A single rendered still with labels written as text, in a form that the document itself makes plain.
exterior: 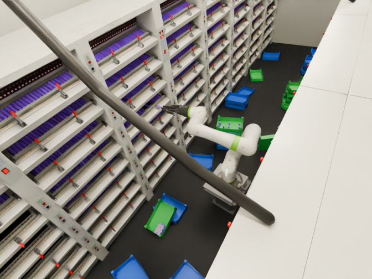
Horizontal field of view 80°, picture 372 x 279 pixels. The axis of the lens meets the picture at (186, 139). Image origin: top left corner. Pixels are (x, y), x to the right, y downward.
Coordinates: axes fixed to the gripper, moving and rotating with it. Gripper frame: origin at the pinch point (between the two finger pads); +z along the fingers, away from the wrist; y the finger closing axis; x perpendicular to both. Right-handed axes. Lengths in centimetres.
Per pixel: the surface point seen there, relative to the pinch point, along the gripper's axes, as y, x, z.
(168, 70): -29.6, -19.2, 11.1
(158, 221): 59, 98, 5
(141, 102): 9.9, -11.2, 14.6
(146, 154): 22, 45, 26
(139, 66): -3.8, -36.0, 16.2
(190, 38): -74, -30, 10
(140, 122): 92, -75, -90
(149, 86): -7.3, -15.5, 17.8
